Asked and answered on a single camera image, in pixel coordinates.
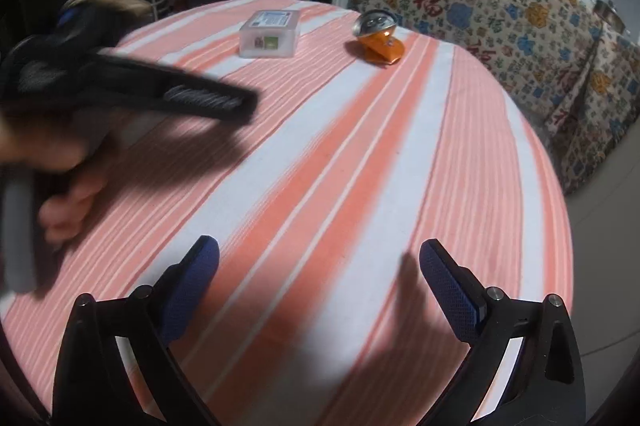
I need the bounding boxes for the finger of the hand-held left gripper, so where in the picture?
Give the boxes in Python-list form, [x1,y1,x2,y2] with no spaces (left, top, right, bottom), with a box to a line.
[95,50,260,125]

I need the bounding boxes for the printed blanket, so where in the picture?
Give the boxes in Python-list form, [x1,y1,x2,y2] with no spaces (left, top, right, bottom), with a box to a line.
[349,0,640,194]

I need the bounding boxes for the steel pot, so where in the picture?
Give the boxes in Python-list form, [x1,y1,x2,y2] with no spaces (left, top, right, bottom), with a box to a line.
[590,0,630,33]

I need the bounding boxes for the orange white striped tablecloth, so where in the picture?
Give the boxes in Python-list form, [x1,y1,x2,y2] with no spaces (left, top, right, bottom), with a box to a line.
[0,0,573,426]

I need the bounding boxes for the person's left hand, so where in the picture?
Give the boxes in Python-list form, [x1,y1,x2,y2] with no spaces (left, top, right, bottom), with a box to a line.
[0,113,117,253]

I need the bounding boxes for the clear plastic box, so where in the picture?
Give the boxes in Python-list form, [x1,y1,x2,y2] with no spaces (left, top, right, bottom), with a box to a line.
[239,10,303,58]

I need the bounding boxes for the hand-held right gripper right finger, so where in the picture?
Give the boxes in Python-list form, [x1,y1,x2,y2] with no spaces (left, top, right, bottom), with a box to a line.
[419,239,587,426]

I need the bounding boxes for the crushed orange drink can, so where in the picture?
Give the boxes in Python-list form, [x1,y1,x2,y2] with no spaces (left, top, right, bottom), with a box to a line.
[352,10,405,68]

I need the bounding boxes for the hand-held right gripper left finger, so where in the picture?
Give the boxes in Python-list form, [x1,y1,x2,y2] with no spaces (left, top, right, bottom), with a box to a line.
[51,235,223,426]

